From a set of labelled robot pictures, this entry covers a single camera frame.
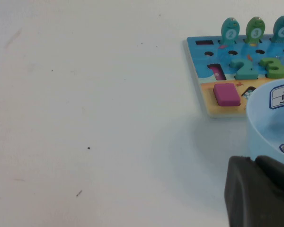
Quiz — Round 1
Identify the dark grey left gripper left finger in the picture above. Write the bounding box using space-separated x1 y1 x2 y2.
223 156 284 227

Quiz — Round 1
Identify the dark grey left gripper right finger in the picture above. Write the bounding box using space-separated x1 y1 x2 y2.
255 155 284 201

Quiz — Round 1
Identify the green fish piece number 3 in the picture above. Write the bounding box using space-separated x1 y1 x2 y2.
245 16 266 45

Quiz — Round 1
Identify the light blue plastic bowl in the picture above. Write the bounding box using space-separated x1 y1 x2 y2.
247 79 284 166

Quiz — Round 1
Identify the magenta rectangle shape piece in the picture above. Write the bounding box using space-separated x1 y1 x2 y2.
213 83 242 107

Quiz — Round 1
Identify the colourful wooden puzzle board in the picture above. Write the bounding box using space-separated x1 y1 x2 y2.
186 35 284 118

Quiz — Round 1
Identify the teal fish piece number 4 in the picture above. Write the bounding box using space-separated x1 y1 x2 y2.
271 15 284 44

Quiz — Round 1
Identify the teal fish piece number 2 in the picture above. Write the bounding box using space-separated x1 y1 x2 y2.
219 17 241 45

